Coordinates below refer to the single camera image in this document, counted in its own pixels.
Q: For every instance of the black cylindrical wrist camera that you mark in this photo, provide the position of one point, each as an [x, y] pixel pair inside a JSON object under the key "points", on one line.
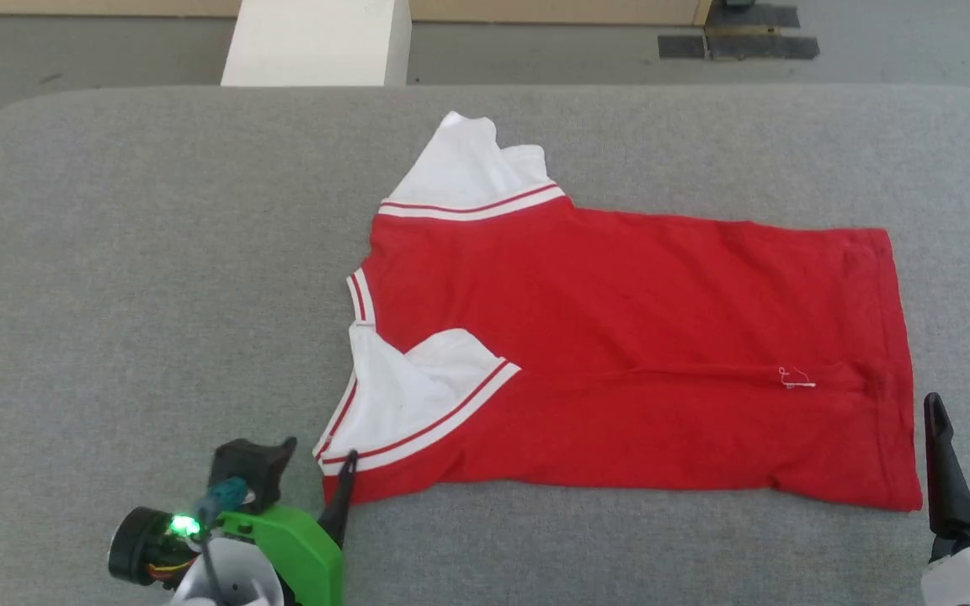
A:
{"points": [[144, 547]]}

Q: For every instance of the red and white shirt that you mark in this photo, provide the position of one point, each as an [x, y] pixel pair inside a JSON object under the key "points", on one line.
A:
{"points": [[620, 295]]}

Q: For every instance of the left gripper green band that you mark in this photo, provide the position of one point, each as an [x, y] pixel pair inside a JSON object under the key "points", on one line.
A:
{"points": [[300, 551]]}

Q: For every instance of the grey fabric cushion surface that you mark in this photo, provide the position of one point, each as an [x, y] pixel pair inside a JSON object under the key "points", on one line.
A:
{"points": [[157, 295]]}

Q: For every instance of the white rectangular pillar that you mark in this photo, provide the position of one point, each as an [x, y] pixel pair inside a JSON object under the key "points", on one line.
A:
{"points": [[317, 42]]}

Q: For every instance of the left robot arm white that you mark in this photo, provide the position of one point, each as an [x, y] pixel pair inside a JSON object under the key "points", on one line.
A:
{"points": [[232, 581]]}

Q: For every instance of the long black floor tape patch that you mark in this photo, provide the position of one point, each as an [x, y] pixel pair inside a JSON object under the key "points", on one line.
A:
{"points": [[746, 47]]}

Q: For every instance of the short black floor tape patch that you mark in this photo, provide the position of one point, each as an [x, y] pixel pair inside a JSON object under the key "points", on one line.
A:
{"points": [[754, 16]]}

